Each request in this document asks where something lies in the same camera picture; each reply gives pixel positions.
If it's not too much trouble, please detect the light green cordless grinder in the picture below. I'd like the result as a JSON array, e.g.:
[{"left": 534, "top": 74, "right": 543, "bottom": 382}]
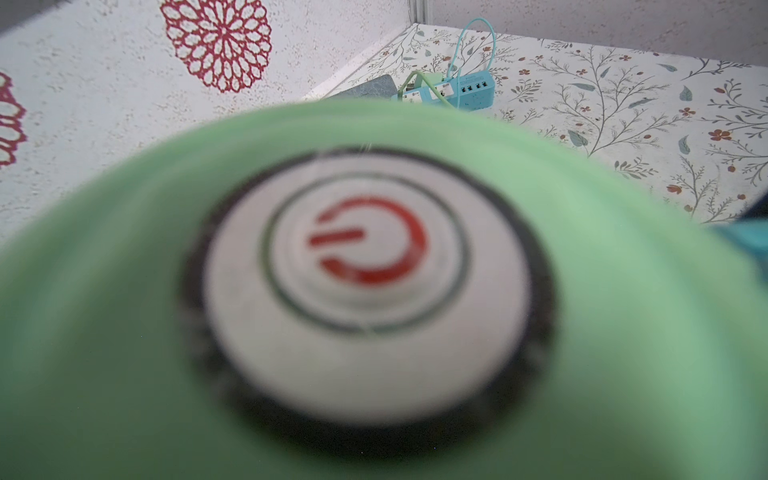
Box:
[{"left": 1, "top": 100, "right": 767, "bottom": 479}]

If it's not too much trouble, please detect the green usb charging cable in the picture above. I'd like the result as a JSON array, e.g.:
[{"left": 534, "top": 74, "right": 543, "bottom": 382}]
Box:
[{"left": 398, "top": 70, "right": 457, "bottom": 109}]

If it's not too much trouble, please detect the teal power strip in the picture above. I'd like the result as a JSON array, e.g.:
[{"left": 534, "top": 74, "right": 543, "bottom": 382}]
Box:
[{"left": 391, "top": 71, "right": 496, "bottom": 111}]

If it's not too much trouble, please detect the teal usb charging cable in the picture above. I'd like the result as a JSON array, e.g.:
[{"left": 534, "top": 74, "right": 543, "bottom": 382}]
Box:
[{"left": 445, "top": 16, "right": 498, "bottom": 79}]

